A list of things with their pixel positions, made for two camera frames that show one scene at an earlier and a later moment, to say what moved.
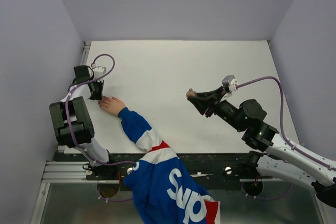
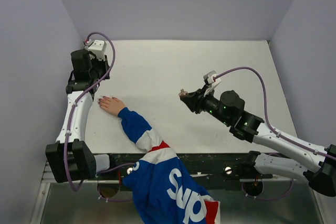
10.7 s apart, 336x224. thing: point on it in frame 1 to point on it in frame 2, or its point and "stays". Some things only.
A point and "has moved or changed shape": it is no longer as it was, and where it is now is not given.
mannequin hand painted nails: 113,105 stays
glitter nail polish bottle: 191,93 has moved or changed shape
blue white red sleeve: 164,192 stays
